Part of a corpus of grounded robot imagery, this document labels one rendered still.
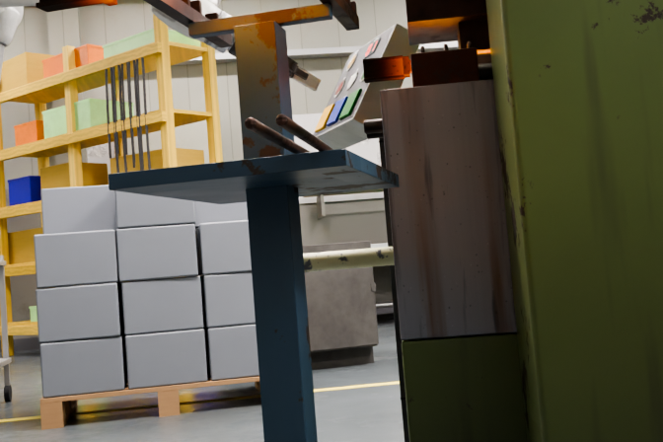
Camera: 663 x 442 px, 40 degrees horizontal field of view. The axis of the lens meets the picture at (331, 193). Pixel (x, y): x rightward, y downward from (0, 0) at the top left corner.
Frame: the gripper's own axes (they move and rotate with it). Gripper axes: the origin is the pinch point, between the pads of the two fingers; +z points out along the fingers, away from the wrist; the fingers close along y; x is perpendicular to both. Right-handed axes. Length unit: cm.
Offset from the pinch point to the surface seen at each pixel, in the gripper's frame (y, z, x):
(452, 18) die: 57, 11, 5
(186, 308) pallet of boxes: -200, 32, -52
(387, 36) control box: 4.6, 13.3, 18.7
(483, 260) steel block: 71, 29, -38
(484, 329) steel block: 70, 34, -49
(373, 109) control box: 7.1, 17.1, -0.8
